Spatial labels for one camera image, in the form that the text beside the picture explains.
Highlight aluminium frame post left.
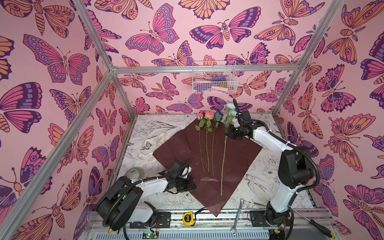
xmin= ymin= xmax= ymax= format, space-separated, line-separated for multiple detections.
xmin=73 ymin=0 xmax=136 ymax=119

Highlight aluminium frame post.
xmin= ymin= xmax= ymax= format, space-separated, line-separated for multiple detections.
xmin=272 ymin=0 xmax=344 ymax=117
xmin=73 ymin=0 xmax=136 ymax=119

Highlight aluminium frame post right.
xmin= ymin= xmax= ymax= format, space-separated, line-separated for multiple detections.
xmin=272 ymin=0 xmax=344 ymax=117

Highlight white wire basket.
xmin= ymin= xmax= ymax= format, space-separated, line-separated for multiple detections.
xmin=191 ymin=64 xmax=239 ymax=95

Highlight blue fake rose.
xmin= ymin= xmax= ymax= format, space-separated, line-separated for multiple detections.
xmin=211 ymin=112 xmax=223 ymax=176

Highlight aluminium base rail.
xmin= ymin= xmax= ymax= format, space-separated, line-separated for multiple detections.
xmin=121 ymin=209 xmax=338 ymax=240

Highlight green circuit board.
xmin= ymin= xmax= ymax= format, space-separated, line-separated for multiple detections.
xmin=142 ymin=232 xmax=159 ymax=240

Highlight yellow tape measure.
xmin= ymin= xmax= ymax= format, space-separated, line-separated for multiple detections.
xmin=182 ymin=212 xmax=195 ymax=226

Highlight clear tape roll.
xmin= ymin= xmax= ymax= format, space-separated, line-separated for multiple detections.
xmin=124 ymin=167 xmax=144 ymax=181

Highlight cream satin ribbon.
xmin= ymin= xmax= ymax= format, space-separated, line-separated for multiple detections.
xmin=139 ymin=132 xmax=167 ymax=163

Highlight white fake rose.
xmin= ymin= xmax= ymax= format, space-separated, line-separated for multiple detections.
xmin=221 ymin=103 xmax=237 ymax=196

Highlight coral pink fake rose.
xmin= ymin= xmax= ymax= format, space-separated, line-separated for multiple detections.
xmin=204 ymin=111 xmax=214 ymax=172

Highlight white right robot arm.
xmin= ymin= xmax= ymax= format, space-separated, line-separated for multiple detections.
xmin=227 ymin=110 xmax=320 ymax=226

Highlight black yellow screwdriver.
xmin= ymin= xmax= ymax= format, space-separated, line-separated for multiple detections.
xmin=290 ymin=206 xmax=336 ymax=239

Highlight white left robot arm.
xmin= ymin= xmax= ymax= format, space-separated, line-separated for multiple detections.
xmin=95 ymin=159 xmax=196 ymax=231

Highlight aluminium frame crossbar back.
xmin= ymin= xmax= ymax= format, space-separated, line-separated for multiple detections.
xmin=113 ymin=64 xmax=300 ymax=74

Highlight silver combination wrench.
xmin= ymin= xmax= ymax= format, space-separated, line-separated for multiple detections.
xmin=230 ymin=199 xmax=245 ymax=236

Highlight small pink fake rose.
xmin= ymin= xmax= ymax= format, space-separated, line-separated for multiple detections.
xmin=195 ymin=113 xmax=205 ymax=172

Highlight dark red wrapping paper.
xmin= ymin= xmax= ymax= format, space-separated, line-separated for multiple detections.
xmin=154 ymin=120 xmax=262 ymax=216

